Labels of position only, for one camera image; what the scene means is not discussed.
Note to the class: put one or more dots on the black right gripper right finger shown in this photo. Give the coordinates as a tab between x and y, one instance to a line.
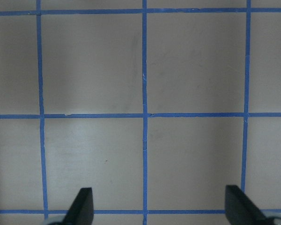
240	210

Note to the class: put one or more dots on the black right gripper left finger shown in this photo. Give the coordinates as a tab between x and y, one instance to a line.
81	211

